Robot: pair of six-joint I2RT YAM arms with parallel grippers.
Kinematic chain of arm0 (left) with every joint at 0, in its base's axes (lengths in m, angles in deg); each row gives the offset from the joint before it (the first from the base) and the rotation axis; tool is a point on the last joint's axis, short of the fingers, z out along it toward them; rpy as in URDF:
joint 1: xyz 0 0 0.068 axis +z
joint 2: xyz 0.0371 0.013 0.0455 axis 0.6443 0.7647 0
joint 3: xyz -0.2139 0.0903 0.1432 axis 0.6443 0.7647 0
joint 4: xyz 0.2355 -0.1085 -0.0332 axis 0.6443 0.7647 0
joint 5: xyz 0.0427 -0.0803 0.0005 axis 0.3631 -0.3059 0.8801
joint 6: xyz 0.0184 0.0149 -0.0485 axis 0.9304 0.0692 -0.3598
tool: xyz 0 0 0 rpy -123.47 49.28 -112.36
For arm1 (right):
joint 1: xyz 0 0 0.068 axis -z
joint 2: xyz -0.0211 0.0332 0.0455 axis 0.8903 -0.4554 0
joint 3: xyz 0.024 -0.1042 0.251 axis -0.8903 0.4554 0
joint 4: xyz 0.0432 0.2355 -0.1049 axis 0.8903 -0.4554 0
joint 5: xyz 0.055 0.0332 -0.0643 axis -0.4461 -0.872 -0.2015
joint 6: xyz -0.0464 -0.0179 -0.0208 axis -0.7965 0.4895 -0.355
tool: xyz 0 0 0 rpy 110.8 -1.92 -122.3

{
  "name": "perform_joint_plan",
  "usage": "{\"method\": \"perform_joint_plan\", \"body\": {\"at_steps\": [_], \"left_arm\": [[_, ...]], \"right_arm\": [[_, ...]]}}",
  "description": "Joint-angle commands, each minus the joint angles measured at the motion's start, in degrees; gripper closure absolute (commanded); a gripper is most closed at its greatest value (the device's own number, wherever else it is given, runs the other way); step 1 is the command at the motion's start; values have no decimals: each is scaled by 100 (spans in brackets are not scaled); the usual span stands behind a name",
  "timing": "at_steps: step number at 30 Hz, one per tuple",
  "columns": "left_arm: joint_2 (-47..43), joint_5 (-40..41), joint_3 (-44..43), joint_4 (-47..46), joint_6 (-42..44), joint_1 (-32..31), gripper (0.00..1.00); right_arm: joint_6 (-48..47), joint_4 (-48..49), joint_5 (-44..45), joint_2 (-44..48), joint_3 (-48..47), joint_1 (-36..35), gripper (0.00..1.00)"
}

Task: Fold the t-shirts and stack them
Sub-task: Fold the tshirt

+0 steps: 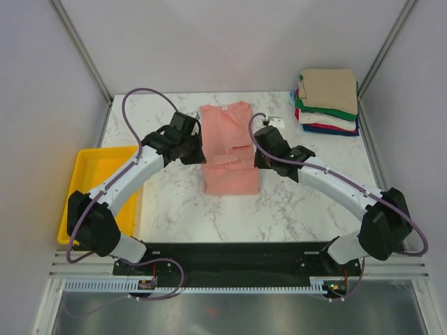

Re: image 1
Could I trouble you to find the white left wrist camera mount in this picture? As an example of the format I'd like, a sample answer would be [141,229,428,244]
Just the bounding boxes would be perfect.
[187,112,200,121]

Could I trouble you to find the beige folded t shirt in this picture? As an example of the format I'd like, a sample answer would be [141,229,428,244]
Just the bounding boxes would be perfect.
[298,68,358,115]

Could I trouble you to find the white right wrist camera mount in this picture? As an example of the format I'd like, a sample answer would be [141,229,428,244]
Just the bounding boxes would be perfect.
[263,116,286,129]

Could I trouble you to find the blue folded t shirt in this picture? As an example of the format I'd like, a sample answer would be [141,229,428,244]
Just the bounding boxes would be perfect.
[302,80,360,137]

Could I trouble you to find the green folded t shirt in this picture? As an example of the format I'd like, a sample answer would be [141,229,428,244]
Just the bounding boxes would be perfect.
[294,73,357,122]

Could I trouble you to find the pink t shirt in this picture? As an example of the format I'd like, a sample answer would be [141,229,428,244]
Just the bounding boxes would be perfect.
[200,101,259,195]

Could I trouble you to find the yellow plastic tray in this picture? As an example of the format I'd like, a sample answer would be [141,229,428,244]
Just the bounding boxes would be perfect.
[68,146,142,236]

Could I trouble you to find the left aluminium frame post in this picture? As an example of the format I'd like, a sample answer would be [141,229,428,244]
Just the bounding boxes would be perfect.
[48,0,113,106]

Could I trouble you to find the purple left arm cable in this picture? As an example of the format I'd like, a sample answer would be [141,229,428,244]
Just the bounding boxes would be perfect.
[65,87,179,265]

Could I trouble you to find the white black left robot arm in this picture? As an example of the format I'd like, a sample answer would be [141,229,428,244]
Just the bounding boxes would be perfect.
[66,112,205,274]

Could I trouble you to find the white folded t shirt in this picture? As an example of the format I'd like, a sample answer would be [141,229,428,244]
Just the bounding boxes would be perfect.
[298,111,357,131]

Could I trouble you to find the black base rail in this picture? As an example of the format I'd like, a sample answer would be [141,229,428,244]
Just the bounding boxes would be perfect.
[113,242,360,286]

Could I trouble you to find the right aluminium frame post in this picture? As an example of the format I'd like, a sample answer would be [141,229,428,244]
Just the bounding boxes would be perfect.
[358,0,419,101]

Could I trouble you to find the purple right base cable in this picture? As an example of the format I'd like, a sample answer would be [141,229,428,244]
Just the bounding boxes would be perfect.
[323,258,367,304]

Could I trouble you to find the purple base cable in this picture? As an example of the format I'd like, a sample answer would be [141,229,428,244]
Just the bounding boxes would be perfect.
[127,257,186,303]
[323,258,367,304]

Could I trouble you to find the aluminium table rail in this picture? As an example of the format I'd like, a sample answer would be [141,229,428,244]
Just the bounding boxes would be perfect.
[358,100,389,189]
[48,249,119,278]

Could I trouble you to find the right aluminium table rail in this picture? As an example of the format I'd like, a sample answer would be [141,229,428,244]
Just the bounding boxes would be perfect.
[358,100,389,189]

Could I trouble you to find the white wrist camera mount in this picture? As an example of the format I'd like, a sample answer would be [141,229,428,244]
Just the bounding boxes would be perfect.
[263,116,286,129]
[187,112,200,121]

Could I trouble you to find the white slotted cable duct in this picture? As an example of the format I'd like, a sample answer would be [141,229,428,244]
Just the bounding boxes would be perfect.
[64,278,335,295]

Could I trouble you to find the aluminium frame post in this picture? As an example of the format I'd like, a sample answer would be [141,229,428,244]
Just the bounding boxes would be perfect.
[48,0,113,106]
[358,0,419,101]

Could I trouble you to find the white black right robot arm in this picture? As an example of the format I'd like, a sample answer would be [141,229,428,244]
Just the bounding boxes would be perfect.
[252,126,413,275]

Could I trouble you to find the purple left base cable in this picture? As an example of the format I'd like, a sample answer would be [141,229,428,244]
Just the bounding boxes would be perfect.
[127,257,186,303]

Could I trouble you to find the red folded t shirt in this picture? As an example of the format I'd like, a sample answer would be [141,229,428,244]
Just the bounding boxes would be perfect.
[295,107,358,136]

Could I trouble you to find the left aluminium table rail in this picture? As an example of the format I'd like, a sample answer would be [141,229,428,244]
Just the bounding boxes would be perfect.
[48,249,119,278]

